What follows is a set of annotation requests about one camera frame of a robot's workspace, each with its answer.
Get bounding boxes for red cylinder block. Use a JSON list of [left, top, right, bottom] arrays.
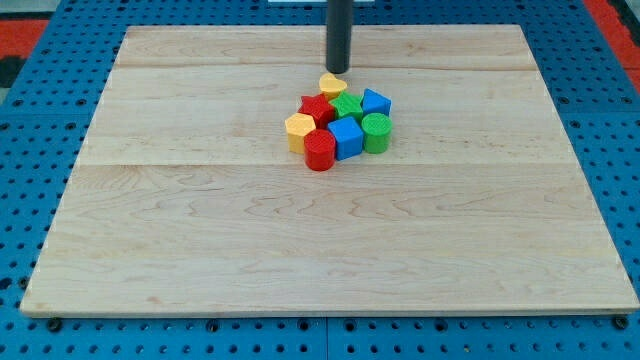
[[304, 129, 336, 171]]

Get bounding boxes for blue cube block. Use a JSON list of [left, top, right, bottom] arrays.
[[328, 117, 364, 161]]

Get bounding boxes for yellow hexagon block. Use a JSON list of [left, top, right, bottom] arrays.
[[284, 113, 316, 154]]

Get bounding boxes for red star block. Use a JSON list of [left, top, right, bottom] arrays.
[[298, 94, 335, 130]]

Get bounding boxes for green cylinder block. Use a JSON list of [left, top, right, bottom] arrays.
[[361, 113, 392, 154]]

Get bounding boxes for green star block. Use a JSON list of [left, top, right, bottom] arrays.
[[329, 91, 363, 124]]

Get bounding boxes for blue triangle block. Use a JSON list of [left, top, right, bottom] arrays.
[[361, 88, 392, 116]]

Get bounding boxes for yellow heart block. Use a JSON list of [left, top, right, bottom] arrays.
[[318, 73, 348, 100]]

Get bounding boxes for light wooden board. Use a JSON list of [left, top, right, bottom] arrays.
[[20, 25, 639, 318]]

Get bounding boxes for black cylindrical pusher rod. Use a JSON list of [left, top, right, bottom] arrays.
[[325, 0, 354, 74]]

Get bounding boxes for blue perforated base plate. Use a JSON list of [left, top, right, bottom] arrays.
[[1, 0, 639, 359]]

